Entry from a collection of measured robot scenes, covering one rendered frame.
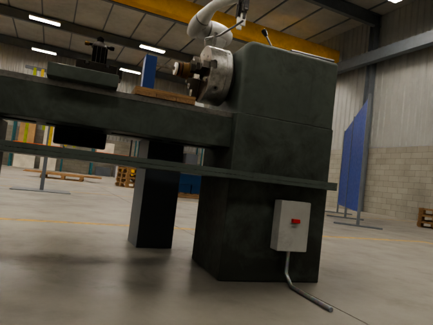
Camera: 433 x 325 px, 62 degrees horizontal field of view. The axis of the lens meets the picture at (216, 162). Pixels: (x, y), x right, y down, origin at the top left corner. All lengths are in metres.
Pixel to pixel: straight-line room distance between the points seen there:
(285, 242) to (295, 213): 0.16
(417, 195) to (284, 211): 11.65
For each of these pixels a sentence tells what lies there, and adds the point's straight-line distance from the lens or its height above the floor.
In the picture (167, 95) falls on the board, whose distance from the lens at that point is 1.83.
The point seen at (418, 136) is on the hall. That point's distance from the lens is 13.75.
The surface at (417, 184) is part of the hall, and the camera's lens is 13.47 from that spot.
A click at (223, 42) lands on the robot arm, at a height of 1.45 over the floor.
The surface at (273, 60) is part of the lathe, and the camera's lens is 2.04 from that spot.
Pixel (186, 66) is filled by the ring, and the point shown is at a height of 1.09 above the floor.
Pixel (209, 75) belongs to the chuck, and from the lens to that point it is 1.94.
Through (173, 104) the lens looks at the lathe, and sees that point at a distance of 1.84.
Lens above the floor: 0.50
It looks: 3 degrees up
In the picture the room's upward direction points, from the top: 7 degrees clockwise
